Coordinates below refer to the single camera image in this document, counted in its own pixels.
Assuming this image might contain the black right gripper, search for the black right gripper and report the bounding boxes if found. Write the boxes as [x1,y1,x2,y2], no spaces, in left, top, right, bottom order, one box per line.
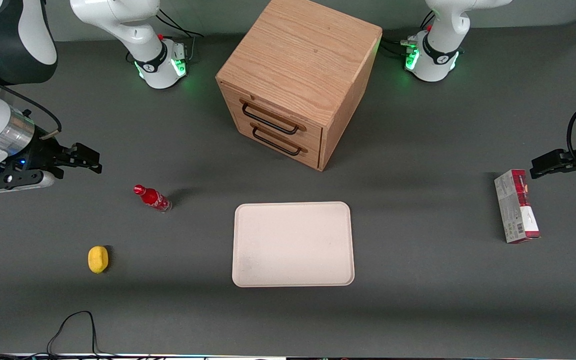
[15,136,103,179]

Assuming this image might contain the red coke bottle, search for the red coke bottle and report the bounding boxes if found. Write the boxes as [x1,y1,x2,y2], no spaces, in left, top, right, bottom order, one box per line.
[133,184,173,213]

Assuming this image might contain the beige rectangular tray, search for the beige rectangular tray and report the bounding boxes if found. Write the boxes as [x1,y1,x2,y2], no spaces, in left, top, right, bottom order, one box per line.
[231,201,356,288]

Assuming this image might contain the grey and red carton box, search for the grey and red carton box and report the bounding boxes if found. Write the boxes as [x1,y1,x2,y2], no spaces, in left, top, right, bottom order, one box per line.
[493,169,541,245]

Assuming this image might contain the yellow lemon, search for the yellow lemon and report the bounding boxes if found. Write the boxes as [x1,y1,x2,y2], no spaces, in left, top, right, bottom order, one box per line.
[87,245,110,274]

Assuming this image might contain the wooden drawer front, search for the wooden drawer front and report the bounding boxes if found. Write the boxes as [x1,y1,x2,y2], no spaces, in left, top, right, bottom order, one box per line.
[237,119,322,169]
[224,89,323,147]

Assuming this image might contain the wooden drawer cabinet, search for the wooden drawer cabinet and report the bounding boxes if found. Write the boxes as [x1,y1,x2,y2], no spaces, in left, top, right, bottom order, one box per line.
[215,0,383,172]

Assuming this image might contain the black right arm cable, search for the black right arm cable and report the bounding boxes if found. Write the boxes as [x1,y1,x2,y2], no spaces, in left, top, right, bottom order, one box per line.
[0,62,63,141]

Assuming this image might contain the black right base cables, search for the black right base cables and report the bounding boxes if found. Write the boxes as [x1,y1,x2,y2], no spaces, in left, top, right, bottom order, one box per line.
[154,7,205,40]

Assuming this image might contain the black base cables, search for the black base cables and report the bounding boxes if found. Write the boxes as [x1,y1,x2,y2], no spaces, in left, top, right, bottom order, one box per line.
[380,10,438,59]
[154,7,205,40]

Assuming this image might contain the black looped floor cable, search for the black looped floor cable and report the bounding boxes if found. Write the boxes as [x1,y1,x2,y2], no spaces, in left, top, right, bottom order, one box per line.
[0,310,124,360]

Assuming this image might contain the black drawer handle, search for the black drawer handle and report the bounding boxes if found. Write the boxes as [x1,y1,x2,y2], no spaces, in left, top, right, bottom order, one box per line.
[250,123,308,157]
[240,99,307,136]

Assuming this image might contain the black left base cables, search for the black left base cables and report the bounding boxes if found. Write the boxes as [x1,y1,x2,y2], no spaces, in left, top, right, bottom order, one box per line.
[380,10,438,59]

